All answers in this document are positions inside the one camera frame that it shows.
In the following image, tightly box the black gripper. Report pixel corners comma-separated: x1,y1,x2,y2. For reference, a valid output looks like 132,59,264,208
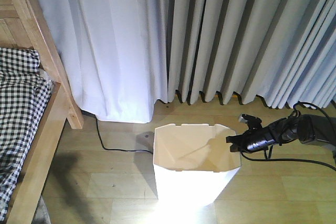
226,119,298,153

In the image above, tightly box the white plastic trash bin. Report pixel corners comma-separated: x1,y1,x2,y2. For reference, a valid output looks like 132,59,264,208
153,124,241,207

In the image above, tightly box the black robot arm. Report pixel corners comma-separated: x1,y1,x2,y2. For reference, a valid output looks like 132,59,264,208
226,103,335,160

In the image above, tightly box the light grey curtain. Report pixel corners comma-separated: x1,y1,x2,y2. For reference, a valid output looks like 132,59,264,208
160,0,335,109

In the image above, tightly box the white sheer curtain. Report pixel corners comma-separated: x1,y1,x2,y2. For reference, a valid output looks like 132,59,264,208
38,0,168,123

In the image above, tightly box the checkered black white bedding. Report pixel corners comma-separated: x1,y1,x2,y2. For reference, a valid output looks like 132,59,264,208
1,48,52,221

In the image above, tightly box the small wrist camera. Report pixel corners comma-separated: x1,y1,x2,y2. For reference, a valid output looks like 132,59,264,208
238,114,262,130

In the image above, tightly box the black floor cable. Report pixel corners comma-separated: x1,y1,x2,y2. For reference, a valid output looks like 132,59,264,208
81,111,154,153

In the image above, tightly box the wooden bed frame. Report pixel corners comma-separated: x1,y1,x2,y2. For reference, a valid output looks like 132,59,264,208
1,0,83,223

